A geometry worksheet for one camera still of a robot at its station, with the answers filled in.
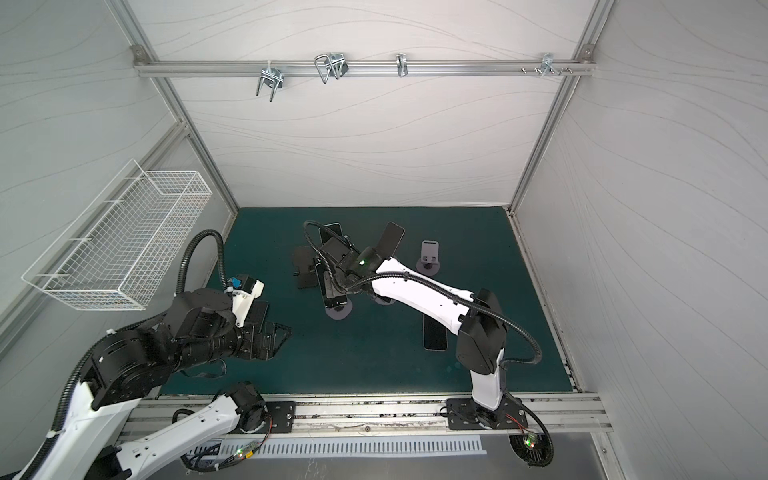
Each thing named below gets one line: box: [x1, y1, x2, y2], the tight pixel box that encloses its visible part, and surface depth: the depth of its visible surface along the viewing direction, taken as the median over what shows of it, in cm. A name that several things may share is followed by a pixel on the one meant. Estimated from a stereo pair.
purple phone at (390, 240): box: [374, 221, 406, 260], surface depth 100 cm
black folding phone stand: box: [292, 246, 318, 289], surface depth 98 cm
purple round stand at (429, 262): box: [416, 240, 441, 277], surface depth 100 cm
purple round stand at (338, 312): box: [324, 298, 353, 320], surface depth 94 cm
